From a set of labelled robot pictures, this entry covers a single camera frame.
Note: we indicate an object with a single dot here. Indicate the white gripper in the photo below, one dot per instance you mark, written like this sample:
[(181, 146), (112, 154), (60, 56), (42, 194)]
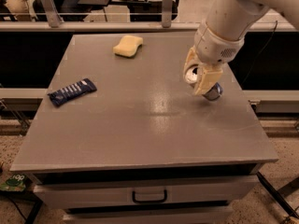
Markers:
[(215, 49)]

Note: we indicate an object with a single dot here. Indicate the silver blue redbull can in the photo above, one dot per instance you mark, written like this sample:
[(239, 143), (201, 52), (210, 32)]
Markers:
[(214, 93)]

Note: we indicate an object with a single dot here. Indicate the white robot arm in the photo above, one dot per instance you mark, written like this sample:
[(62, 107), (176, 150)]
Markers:
[(221, 35)]

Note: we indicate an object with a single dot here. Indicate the yellow sponge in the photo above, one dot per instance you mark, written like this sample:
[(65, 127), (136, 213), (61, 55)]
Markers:
[(128, 46)]

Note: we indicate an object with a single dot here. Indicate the grey cabinet with drawers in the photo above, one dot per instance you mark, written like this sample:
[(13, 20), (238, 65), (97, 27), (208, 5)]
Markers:
[(142, 130)]

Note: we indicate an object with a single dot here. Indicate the blue snack wrapper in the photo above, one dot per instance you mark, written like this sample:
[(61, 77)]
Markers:
[(71, 92)]

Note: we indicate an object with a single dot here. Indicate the seated person in background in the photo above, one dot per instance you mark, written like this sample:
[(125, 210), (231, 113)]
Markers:
[(72, 10)]

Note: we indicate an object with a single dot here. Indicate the metal railing with glass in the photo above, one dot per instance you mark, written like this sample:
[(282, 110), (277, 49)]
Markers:
[(117, 18)]

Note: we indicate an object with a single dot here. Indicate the green packet on floor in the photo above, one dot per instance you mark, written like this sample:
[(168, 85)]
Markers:
[(14, 183)]

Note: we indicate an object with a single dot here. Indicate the black drawer handle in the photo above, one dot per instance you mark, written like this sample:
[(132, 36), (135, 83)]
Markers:
[(149, 198)]

